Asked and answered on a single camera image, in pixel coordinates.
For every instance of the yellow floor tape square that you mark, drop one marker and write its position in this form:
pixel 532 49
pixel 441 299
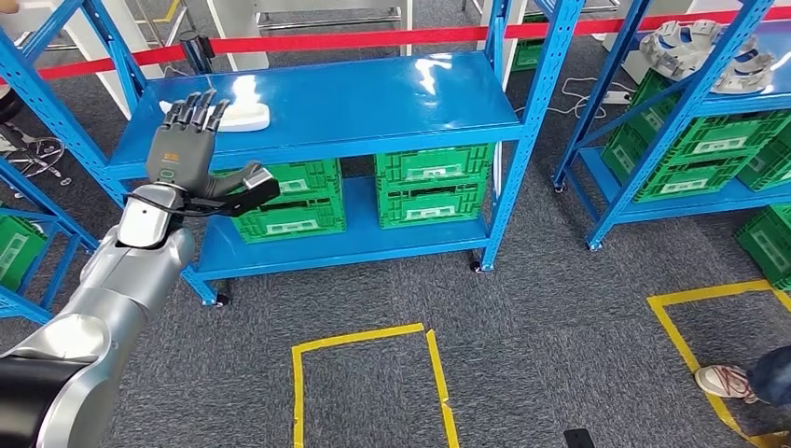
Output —
pixel 710 294

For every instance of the red barrier belt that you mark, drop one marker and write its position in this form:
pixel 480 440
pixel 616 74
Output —
pixel 80 69
pixel 371 40

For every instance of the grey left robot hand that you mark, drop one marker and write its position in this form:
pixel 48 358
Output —
pixel 179 158

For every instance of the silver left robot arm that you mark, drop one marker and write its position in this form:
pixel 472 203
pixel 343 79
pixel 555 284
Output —
pixel 123 278

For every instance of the grey cast metal part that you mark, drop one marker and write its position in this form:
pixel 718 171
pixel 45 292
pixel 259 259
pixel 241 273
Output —
pixel 751 68
pixel 680 46

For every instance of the white plastic shell part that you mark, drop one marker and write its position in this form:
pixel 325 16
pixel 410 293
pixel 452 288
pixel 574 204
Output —
pixel 247 117

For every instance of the white power strip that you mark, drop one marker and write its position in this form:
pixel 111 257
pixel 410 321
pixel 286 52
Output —
pixel 618 98

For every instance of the person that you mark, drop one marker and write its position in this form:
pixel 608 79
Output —
pixel 7 5

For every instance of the black stool chrome base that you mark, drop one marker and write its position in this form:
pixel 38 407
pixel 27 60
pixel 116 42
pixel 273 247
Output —
pixel 9 108

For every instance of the blue metal shelf rack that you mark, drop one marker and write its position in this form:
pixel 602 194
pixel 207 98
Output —
pixel 346 105
pixel 686 114
pixel 28 309

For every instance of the person's leg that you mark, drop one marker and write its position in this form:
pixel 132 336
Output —
pixel 772 377

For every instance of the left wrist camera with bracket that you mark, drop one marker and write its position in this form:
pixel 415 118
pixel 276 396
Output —
pixel 253 198

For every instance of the black barrier post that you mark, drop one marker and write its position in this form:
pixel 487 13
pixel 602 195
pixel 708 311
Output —
pixel 196 52

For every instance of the person's shoe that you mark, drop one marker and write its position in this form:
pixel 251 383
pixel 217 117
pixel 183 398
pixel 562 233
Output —
pixel 723 382

